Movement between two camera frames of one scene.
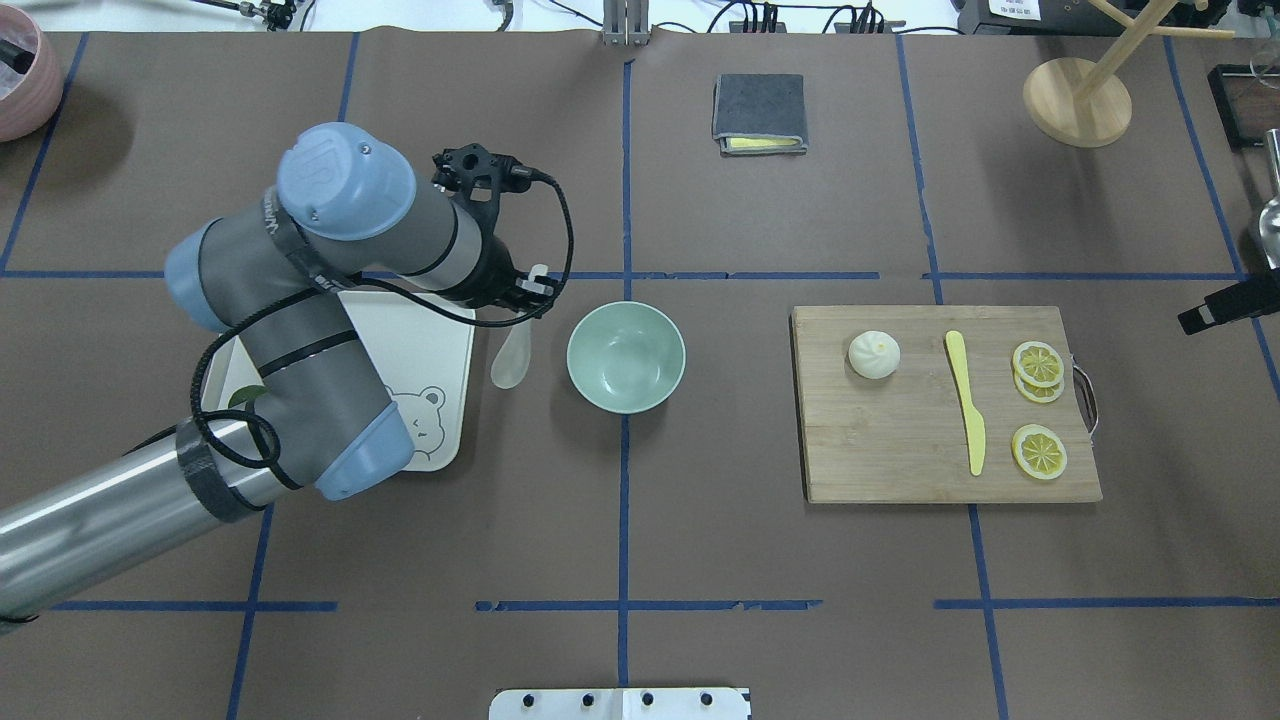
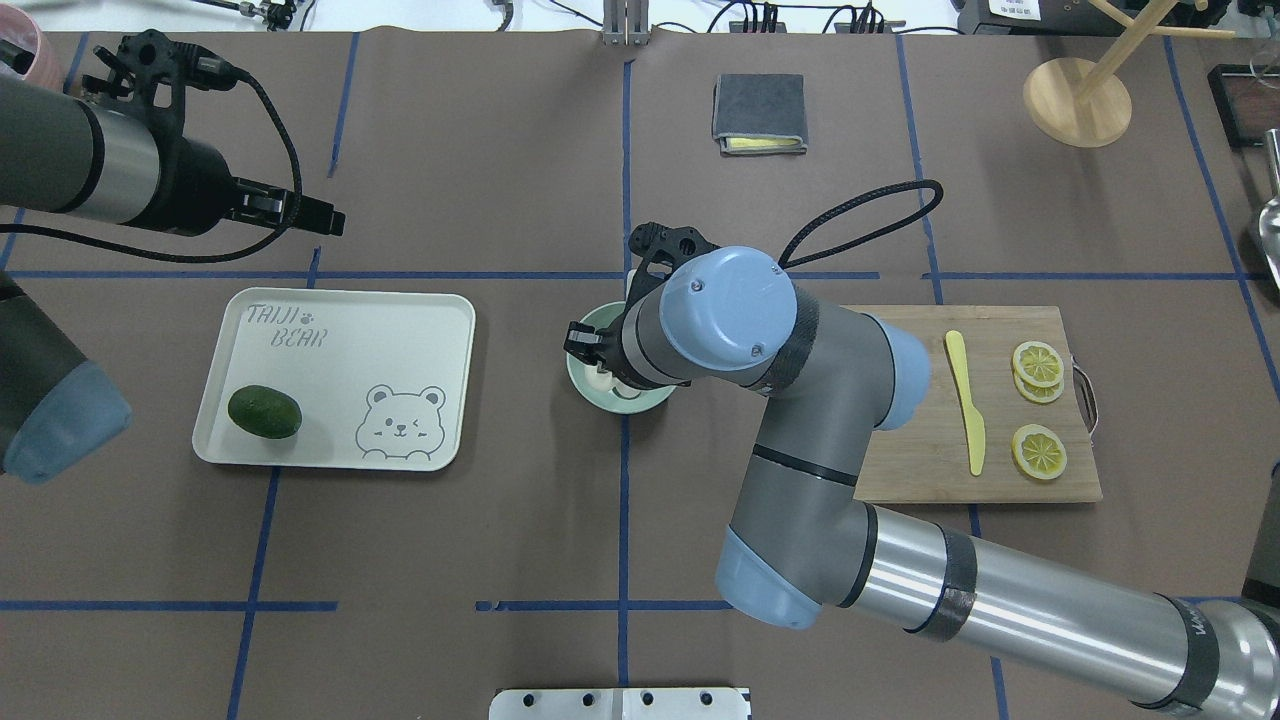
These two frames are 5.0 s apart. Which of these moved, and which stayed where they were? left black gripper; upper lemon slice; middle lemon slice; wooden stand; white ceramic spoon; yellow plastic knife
Moved: left black gripper; white ceramic spoon
Stayed: upper lemon slice; yellow plastic knife; middle lemon slice; wooden stand
